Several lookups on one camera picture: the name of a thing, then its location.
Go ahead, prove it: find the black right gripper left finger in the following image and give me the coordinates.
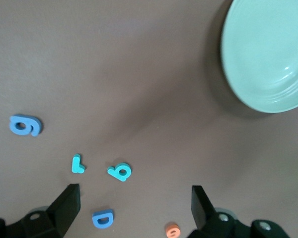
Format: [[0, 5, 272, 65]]
[[0, 183, 81, 238]]

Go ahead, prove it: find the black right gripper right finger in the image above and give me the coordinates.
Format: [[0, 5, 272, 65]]
[[186, 185, 289, 238]]

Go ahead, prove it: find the orange foam number six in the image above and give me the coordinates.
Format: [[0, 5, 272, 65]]
[[165, 222, 182, 238]]

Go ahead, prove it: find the teal foam number seven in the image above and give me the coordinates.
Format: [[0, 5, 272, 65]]
[[71, 153, 86, 174]]

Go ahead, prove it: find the teal foam number nine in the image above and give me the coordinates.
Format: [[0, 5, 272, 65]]
[[107, 162, 133, 182]]

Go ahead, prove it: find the blue foam letter D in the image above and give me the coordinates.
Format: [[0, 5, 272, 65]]
[[91, 209, 114, 230]]

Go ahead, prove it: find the blue foam number nine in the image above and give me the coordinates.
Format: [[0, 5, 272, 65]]
[[8, 114, 43, 137]]

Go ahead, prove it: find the light green plate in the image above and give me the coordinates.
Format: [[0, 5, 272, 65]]
[[220, 0, 298, 114]]

